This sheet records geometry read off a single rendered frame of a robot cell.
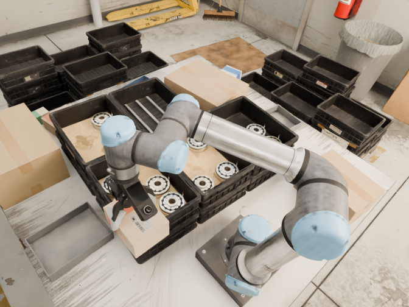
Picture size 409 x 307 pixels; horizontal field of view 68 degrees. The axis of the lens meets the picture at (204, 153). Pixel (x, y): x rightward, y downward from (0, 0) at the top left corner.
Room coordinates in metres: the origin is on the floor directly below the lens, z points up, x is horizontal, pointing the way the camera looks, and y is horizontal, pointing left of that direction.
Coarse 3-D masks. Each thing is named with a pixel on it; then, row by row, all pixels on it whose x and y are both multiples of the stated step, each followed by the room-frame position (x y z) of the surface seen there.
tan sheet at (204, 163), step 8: (192, 152) 1.02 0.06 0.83; (200, 152) 1.02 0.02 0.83; (208, 152) 1.03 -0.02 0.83; (216, 152) 1.03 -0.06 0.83; (192, 160) 0.96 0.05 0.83; (200, 160) 0.97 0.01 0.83; (208, 160) 0.98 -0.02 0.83; (216, 160) 0.98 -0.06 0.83; (224, 160) 0.99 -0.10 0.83; (184, 168) 0.91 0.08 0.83; (192, 168) 0.92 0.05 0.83; (200, 168) 0.92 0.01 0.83; (208, 168) 0.93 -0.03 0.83; (192, 176) 0.87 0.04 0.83; (208, 176) 0.88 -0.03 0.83; (216, 184) 0.84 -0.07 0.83
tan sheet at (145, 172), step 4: (140, 168) 0.88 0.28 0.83; (144, 168) 0.88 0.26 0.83; (148, 168) 0.89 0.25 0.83; (152, 168) 0.89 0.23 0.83; (140, 172) 0.86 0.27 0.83; (144, 172) 0.86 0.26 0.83; (148, 172) 0.86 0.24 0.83; (152, 172) 0.86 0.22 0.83; (156, 172) 0.87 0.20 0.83; (160, 172) 0.87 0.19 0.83; (140, 176) 0.84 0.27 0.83; (144, 176) 0.84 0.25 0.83; (148, 176) 0.84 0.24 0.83; (100, 180) 0.79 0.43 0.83; (140, 180) 0.81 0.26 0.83; (144, 180) 0.82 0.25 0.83; (144, 184) 0.80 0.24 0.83; (172, 188) 0.79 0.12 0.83; (156, 200) 0.72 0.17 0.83; (184, 200) 0.73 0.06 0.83; (156, 204) 0.70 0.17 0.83
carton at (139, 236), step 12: (108, 204) 0.49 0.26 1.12; (132, 216) 0.46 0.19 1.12; (156, 216) 0.47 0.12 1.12; (120, 228) 0.42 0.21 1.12; (132, 228) 0.42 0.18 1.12; (144, 228) 0.43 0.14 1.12; (156, 228) 0.43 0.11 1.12; (168, 228) 0.46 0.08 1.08; (132, 240) 0.39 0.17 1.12; (144, 240) 0.40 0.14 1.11; (156, 240) 0.42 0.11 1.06; (132, 252) 0.38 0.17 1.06
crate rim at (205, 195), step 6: (246, 168) 0.86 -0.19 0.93; (252, 168) 0.88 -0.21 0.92; (186, 174) 0.79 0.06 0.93; (234, 174) 0.82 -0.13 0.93; (240, 174) 0.83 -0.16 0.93; (228, 180) 0.79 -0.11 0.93; (234, 180) 0.81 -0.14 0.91; (216, 186) 0.75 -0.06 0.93; (222, 186) 0.76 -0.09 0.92; (204, 192) 0.71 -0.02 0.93; (210, 192) 0.72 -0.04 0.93; (204, 198) 0.70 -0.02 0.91
